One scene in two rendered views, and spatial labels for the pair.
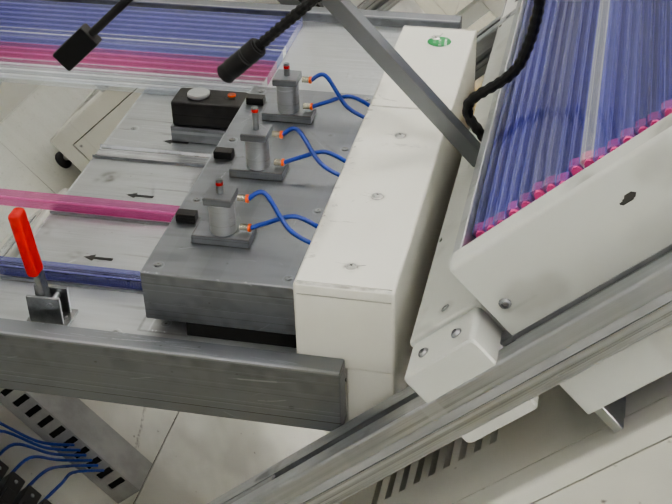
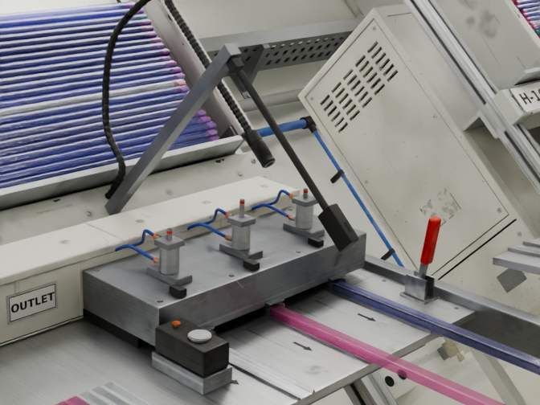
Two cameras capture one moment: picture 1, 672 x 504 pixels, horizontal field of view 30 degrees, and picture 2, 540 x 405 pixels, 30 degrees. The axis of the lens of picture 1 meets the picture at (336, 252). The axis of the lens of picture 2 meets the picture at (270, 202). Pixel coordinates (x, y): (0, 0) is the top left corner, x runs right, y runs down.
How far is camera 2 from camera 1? 2.04 m
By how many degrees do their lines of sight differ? 120
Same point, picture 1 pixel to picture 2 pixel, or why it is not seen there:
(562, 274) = (218, 114)
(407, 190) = (186, 200)
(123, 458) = not seen: outside the picture
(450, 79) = (41, 238)
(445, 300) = (235, 176)
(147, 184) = (288, 353)
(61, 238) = (385, 337)
